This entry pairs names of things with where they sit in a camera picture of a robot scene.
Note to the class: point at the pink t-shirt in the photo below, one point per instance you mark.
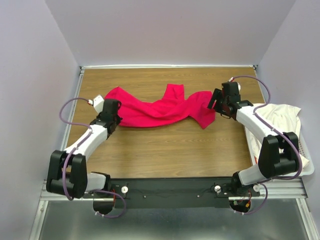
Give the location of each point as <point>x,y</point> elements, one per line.
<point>171,108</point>

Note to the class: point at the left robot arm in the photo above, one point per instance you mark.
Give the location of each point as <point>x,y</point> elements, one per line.
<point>67,171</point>

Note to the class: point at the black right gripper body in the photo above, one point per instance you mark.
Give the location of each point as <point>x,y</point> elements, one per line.
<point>219,104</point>

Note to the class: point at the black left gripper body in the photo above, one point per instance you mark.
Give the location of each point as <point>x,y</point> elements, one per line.
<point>118,119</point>

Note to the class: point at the aluminium table frame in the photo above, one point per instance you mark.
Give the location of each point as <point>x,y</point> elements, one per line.
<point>161,154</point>

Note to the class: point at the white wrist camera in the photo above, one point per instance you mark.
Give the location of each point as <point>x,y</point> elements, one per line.
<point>233,80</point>
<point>97,103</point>

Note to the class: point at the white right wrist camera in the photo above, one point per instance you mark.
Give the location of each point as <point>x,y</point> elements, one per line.
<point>233,80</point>

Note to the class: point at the white laundry basket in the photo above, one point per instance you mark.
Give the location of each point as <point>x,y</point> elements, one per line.
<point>307,166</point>

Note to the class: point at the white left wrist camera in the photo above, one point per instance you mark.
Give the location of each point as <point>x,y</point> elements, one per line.
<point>97,103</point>

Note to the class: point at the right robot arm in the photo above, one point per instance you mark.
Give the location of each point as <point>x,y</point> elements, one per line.
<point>279,156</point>

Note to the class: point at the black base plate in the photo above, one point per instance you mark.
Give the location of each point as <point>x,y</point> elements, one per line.
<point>172,193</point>

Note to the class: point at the cream white t-shirt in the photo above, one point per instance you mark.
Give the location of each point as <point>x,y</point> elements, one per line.
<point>283,116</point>

